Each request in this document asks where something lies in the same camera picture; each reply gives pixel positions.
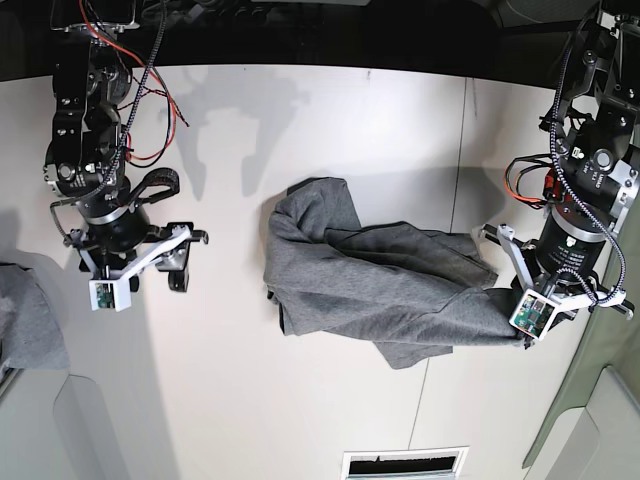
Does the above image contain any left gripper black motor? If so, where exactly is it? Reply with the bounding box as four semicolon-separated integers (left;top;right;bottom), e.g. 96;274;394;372
475;204;606;330

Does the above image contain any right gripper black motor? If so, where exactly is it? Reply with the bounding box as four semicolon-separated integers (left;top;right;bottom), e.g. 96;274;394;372
74;193;209;293

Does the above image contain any grey t-shirt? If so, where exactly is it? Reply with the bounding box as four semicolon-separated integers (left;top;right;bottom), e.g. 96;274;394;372
263;177;525;370

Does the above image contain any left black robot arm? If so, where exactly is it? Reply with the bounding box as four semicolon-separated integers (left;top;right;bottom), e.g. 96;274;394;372
481;1;639;345

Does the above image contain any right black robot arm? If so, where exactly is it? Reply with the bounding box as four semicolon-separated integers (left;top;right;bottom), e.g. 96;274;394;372
43;1;208;306

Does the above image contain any green-grey side panel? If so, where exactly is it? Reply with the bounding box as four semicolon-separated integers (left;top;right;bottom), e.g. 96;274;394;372
521;219;640;469

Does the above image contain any grey folded cloth pile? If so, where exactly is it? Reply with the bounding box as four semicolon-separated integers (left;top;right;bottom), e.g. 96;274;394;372
1;264;69;370

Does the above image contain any white vent slot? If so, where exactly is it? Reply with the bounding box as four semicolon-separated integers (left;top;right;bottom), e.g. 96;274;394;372
341;446;469;480

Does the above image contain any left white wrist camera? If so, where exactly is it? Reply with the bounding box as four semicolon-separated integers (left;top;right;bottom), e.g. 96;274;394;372
509;289;558;340

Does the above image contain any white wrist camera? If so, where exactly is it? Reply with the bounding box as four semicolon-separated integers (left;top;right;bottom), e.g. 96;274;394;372
89;279;131;312
509;289;558;340

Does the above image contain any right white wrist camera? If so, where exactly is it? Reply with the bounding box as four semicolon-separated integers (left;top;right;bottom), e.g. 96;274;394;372
89;279;131;312

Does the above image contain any right braided cable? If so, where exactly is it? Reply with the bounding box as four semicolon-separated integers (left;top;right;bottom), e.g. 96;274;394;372
547;0;629;306

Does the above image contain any braided cable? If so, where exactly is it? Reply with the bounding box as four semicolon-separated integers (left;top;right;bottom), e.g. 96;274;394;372
547;0;629;306
49;0;169;251

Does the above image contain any left braided cable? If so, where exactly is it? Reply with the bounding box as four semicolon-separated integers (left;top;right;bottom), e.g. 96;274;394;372
49;0;169;251

